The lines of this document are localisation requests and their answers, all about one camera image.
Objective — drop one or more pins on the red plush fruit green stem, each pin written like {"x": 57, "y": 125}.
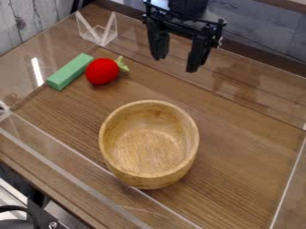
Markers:
{"x": 105, "y": 69}

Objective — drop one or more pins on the green rectangular block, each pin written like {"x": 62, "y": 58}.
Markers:
{"x": 62, "y": 78}

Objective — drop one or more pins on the black bracket with cable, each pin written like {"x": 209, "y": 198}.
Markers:
{"x": 29, "y": 215}

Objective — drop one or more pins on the wooden bowl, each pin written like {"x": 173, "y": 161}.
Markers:
{"x": 149, "y": 140}

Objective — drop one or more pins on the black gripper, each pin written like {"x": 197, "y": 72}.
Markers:
{"x": 189, "y": 19}

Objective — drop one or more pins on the clear acrylic enclosure walls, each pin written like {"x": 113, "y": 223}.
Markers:
{"x": 246, "y": 183}

